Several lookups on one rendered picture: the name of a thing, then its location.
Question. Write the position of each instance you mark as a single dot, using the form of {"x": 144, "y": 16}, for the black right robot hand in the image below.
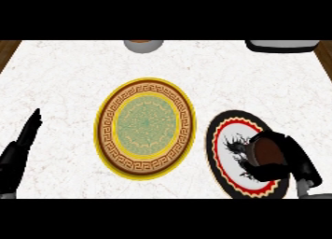
{"x": 301, "y": 161}

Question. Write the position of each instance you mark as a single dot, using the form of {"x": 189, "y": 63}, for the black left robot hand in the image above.
{"x": 12, "y": 161}

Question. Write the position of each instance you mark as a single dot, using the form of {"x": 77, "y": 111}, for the brown chocolate cupcake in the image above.
{"x": 267, "y": 151}

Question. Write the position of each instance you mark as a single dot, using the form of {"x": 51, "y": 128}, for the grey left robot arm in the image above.
{"x": 3, "y": 196}

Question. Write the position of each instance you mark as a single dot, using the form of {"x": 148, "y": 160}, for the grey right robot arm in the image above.
{"x": 313, "y": 192}

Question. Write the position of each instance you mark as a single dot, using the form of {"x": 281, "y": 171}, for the black red white patterned plate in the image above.
{"x": 228, "y": 146}

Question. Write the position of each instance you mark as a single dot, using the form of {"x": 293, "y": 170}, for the yellow brown green patterned plate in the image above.
{"x": 145, "y": 128}

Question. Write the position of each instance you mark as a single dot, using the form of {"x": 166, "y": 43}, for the white and black appliance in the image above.
{"x": 282, "y": 46}

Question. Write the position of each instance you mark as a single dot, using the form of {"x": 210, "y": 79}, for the grey cup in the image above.
{"x": 144, "y": 46}

